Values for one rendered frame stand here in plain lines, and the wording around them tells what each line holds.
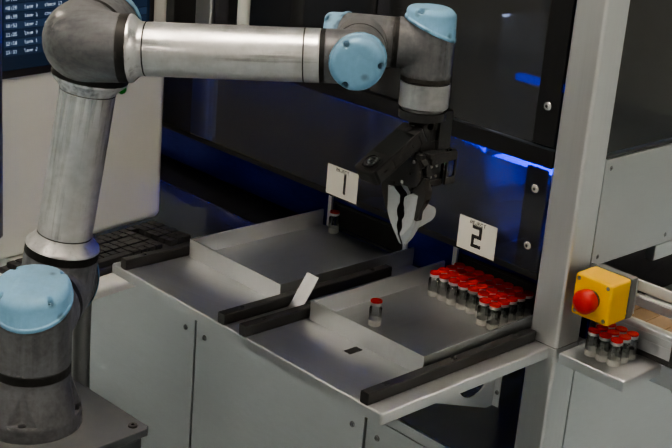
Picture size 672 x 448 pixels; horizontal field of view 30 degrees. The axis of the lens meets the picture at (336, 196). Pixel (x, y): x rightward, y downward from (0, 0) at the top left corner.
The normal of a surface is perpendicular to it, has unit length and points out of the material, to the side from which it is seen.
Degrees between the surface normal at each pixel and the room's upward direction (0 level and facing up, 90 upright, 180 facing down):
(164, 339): 90
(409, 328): 0
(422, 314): 0
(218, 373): 90
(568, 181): 90
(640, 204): 90
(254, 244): 0
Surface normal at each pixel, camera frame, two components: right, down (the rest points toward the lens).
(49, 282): 0.07, -0.90
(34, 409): 0.27, 0.02
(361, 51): -0.05, 0.32
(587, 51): -0.72, 0.16
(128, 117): 0.77, 0.25
